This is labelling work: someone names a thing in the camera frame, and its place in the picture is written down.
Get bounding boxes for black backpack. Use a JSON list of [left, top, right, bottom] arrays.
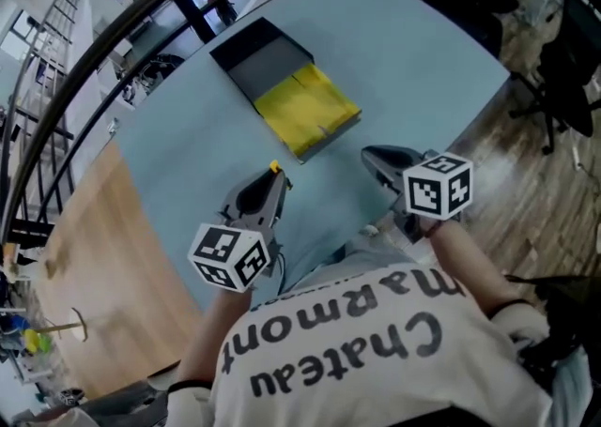
[[506, 274, 601, 393]]

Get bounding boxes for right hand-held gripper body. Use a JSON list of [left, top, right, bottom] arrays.
[[387, 151, 474, 244]]

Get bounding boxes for person's right forearm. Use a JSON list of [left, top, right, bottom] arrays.
[[429, 218, 530, 321]]

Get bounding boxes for black box with yellow drawer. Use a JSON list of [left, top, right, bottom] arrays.
[[208, 17, 362, 164]]

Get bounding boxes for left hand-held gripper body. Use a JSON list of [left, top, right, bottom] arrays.
[[187, 204, 283, 294]]

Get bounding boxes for wooden branch stand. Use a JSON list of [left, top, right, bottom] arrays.
[[35, 307, 90, 343]]

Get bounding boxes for wooden table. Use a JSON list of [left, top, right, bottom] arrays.
[[35, 141, 203, 401]]

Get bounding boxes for light blue table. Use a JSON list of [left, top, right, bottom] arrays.
[[116, 0, 512, 312]]

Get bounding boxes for black curved railing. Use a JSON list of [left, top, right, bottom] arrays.
[[0, 0, 358, 248]]

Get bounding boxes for white grid shelf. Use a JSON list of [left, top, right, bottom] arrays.
[[32, 0, 81, 69]]

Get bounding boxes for person's white printed shirt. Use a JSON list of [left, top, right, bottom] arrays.
[[166, 265, 553, 427]]

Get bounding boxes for person's light blue jeans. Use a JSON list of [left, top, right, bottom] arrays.
[[285, 232, 409, 295]]

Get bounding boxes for person's left forearm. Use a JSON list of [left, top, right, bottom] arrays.
[[177, 291, 253, 391]]

